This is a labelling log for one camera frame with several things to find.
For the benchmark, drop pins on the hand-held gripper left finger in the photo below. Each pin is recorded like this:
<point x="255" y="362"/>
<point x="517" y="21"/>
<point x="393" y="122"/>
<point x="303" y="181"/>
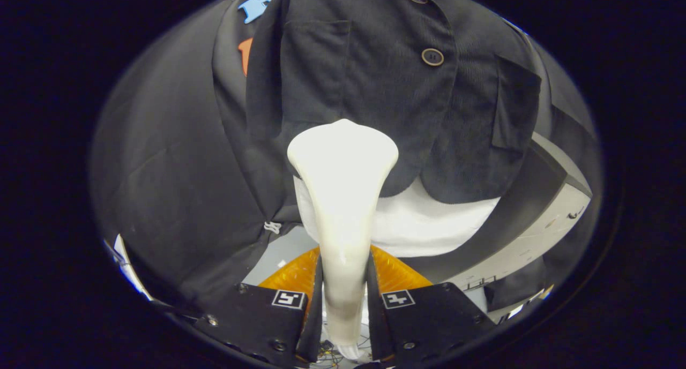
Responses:
<point x="315" y="331"/>

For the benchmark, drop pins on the black backdrop cloth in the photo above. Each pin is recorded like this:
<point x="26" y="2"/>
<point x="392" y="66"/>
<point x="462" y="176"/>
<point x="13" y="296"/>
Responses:
<point x="161" y="171"/>

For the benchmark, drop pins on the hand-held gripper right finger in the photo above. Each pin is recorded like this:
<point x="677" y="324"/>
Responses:
<point x="375" y="326"/>

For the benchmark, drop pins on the white garment steamer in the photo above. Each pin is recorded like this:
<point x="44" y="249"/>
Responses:
<point x="343" y="160"/>

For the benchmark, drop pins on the black blazer jacket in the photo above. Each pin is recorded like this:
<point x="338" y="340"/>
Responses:
<point x="375" y="90"/>

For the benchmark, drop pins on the grey cabinet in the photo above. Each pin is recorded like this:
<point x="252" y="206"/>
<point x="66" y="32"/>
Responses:
<point x="536" y="235"/>

